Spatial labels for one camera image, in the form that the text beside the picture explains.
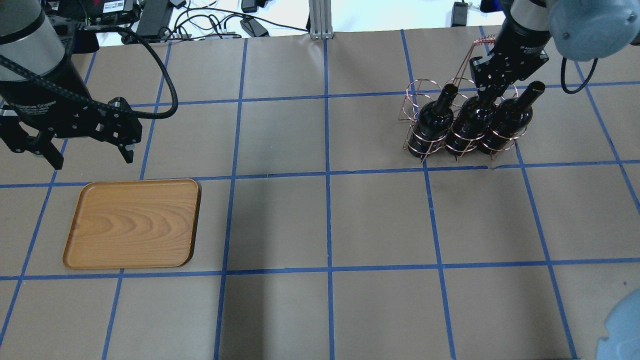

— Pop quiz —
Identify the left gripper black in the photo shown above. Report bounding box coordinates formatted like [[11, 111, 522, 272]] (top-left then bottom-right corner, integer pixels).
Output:
[[1, 97, 143, 170]]

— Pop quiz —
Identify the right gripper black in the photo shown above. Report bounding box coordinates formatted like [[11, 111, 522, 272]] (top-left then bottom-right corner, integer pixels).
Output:
[[470, 20, 549, 91]]

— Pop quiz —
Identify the dark wine bottle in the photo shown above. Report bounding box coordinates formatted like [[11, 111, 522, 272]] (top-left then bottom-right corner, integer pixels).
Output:
[[477, 80, 546, 156], [444, 95, 498, 157], [407, 84, 458, 159]]

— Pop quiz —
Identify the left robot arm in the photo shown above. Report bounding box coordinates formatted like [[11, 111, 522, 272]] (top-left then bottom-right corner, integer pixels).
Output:
[[0, 0, 143, 170]]

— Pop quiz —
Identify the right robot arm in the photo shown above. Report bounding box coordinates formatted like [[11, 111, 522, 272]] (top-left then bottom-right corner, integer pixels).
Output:
[[470, 0, 640, 96]]

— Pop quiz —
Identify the wooden tray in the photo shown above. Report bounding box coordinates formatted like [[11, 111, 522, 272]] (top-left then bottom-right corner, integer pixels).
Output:
[[62, 178, 201, 270]]

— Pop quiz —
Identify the black power brick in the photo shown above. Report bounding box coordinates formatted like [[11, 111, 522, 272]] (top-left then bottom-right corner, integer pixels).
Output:
[[135, 0, 174, 40]]

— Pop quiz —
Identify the copper wire bottle basket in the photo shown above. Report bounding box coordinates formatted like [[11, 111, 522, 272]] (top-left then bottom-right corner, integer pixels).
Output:
[[398, 36, 526, 162]]

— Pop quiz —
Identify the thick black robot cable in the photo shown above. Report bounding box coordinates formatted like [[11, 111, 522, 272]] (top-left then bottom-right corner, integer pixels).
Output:
[[85, 22, 179, 120]]

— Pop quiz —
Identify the aluminium frame post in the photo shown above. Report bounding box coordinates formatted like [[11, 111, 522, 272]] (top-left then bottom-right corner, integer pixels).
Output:
[[308, 0, 334, 40]]

